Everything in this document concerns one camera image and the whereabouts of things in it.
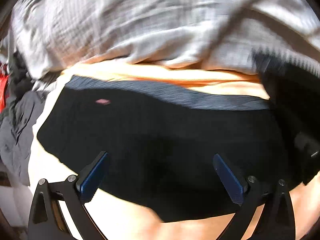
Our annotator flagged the black pants grey waistband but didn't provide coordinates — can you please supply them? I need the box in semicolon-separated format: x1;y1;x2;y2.
37;76;319;222

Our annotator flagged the orange bed sheet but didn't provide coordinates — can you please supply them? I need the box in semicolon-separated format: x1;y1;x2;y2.
28;61;319;239

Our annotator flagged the dark grey garment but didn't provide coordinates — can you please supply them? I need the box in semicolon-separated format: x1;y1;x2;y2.
1;52;48;186

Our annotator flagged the red patterned cloth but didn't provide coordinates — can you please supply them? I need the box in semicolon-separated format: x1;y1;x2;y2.
0;62;9;112

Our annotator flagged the grey striped blanket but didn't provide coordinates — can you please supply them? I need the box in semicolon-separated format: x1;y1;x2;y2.
1;0;319;79

